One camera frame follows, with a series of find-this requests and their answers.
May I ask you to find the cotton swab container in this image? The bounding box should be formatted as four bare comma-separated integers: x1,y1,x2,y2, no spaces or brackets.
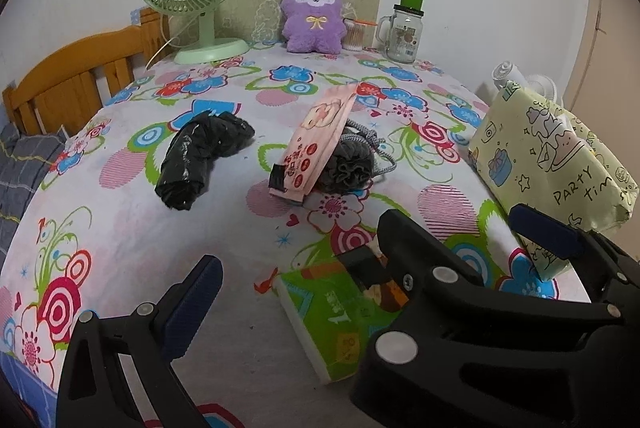
342,15,378,52

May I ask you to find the grey bath loofah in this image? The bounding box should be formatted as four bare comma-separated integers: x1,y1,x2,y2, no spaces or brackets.
317,120,401,197

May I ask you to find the pink wet wipe pack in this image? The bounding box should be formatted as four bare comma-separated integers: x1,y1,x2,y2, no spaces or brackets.
268,84,362,205

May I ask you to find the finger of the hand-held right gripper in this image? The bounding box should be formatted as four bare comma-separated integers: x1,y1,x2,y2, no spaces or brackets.
336,208,640,428
509,203,640,324

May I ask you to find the yellow-green paper box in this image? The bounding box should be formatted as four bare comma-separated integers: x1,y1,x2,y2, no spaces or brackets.
467,80,640,281

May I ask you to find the glass jar with green lid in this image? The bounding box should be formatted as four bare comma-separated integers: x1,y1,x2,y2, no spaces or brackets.
376,0,427,64

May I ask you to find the floral tablecloth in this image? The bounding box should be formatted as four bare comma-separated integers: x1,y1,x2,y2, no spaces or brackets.
0,42,593,428

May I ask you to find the black plastic bag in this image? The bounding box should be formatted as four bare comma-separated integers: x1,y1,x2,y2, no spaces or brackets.
155,110,256,212

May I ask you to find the wooden bed headboard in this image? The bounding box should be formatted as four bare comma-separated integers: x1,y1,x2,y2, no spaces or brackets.
2,8,171,136

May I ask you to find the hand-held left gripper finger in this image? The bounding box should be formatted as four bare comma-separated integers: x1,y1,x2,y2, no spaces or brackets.
56,254,224,428

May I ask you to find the green tissue pack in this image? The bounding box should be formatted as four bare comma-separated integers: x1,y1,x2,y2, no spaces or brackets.
277,253,416,384

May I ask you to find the purple plush toy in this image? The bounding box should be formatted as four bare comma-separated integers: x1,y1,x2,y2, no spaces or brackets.
280,0,347,56

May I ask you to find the beige door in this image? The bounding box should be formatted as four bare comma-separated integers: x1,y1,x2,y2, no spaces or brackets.
565,0,640,149

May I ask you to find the white standing fan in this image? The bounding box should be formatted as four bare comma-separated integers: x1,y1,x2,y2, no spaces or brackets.
475,62,566,109

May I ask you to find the blue checked bedsheet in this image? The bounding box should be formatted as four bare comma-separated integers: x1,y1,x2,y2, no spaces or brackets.
0,350,58,428

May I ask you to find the grey plaid pillow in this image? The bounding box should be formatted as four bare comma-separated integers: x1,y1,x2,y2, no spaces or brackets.
0,123,68,253

